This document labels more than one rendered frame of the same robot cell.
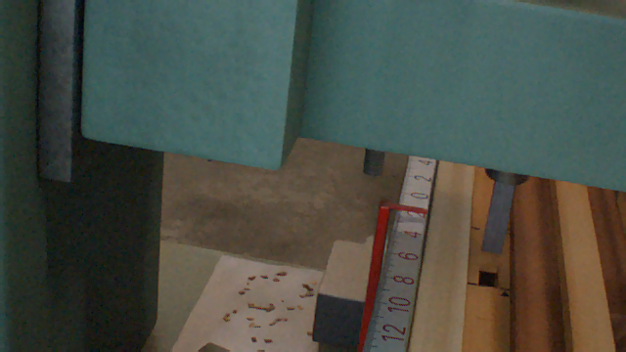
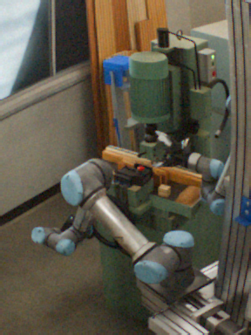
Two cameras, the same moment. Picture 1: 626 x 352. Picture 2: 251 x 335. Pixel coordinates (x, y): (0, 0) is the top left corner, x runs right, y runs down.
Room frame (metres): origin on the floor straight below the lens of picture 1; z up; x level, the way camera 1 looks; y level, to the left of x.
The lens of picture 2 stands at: (1.64, -2.55, 2.43)
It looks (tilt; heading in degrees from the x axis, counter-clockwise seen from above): 28 degrees down; 119
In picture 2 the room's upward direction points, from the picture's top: 2 degrees counter-clockwise
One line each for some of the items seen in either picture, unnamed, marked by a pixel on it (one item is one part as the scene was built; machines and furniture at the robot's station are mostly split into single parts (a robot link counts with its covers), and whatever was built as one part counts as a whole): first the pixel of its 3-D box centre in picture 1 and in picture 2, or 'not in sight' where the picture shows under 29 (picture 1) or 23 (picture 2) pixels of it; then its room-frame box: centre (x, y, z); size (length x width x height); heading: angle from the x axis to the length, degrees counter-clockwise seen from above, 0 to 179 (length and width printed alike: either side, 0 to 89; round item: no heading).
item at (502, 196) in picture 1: (502, 198); not in sight; (0.40, -0.08, 0.97); 0.01 x 0.01 x 0.05; 82
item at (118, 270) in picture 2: not in sight; (164, 250); (0.41, 0.03, 0.36); 0.58 x 0.45 x 0.71; 82
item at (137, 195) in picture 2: not in sight; (132, 189); (0.39, -0.28, 0.92); 0.15 x 0.13 x 0.09; 172
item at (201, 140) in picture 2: not in sight; (200, 143); (0.58, 0.08, 1.02); 0.09 x 0.07 x 0.12; 172
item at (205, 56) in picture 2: not in sight; (207, 64); (0.58, 0.21, 1.40); 0.10 x 0.06 x 0.16; 82
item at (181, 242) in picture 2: not in sight; (177, 249); (0.82, -0.72, 0.98); 0.13 x 0.12 x 0.14; 80
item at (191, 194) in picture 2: not in sight; (190, 193); (0.65, -0.21, 0.92); 0.14 x 0.09 x 0.04; 82
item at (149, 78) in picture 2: not in sight; (149, 85); (0.40, -0.08, 1.35); 0.18 x 0.18 x 0.31
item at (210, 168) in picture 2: not in sight; (210, 167); (0.79, -0.32, 1.13); 0.11 x 0.08 x 0.09; 172
